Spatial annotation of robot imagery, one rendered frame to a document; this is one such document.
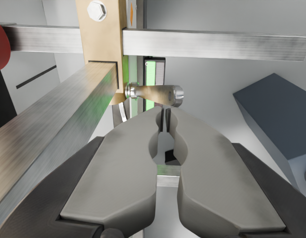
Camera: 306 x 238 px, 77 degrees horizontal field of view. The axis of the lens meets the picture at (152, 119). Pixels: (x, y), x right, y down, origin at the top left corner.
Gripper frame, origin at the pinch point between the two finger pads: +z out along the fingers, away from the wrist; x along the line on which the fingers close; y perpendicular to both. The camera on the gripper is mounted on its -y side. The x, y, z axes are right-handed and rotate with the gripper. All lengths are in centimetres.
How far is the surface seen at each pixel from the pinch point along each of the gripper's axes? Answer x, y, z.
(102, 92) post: -6.0, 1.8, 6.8
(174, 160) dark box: 13, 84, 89
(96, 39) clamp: -8.3, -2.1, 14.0
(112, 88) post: -6.0, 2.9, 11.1
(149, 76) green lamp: -2.6, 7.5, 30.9
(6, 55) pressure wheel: -19.4, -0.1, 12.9
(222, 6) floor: 30, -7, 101
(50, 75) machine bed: -27.8, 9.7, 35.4
